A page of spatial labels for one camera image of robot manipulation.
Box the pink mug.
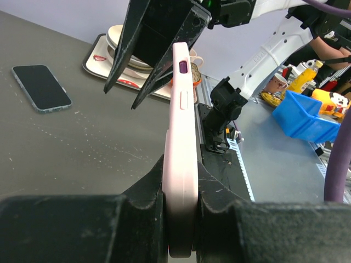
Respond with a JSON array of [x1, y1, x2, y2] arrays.
[[189, 49, 204, 68]]

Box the light blue cable duct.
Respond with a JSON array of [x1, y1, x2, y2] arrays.
[[228, 139, 255, 202]]

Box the white tray with strawberries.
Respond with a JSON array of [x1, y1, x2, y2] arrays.
[[82, 33, 173, 101]]

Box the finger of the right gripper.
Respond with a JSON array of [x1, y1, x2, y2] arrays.
[[132, 1, 211, 109], [104, 1, 154, 93]]

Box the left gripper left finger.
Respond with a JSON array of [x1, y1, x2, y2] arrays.
[[1, 159, 167, 262]]

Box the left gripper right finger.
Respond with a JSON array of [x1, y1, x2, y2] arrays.
[[195, 164, 350, 262]]

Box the blue plastic bin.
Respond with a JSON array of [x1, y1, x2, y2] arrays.
[[272, 90, 341, 144]]

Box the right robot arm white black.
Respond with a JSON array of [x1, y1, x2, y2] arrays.
[[104, 1, 350, 152]]

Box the dark phone blue edge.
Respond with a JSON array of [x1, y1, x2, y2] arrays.
[[12, 65, 72, 113]]

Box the yellow bottle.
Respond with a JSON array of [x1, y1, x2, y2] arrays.
[[287, 60, 323, 94]]

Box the orange patterned bowl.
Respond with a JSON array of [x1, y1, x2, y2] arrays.
[[170, 61, 202, 88]]

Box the pink white plate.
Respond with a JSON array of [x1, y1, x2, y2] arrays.
[[106, 25, 152, 79]]

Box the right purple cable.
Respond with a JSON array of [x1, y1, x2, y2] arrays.
[[301, 0, 351, 204]]

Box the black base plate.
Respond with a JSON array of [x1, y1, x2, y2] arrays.
[[196, 103, 250, 201]]

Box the mickey mouse plush toy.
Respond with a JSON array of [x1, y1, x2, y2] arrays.
[[312, 89, 350, 119]]

